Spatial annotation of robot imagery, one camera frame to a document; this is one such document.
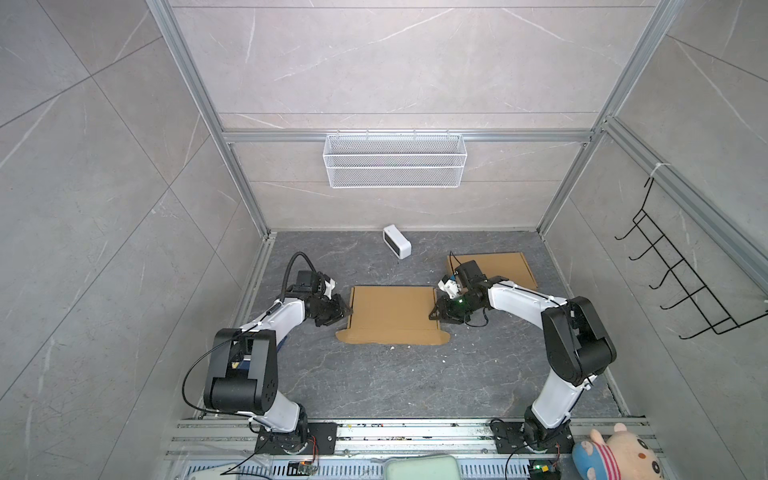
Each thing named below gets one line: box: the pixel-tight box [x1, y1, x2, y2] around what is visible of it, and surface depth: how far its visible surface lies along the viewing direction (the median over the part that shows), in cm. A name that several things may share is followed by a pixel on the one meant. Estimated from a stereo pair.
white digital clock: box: [382, 224, 412, 260], surface depth 110 cm
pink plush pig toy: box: [572, 422, 663, 480], surface depth 67 cm
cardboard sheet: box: [335, 286, 451, 345], surface depth 90 cm
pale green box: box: [384, 454, 461, 480], surface depth 69 cm
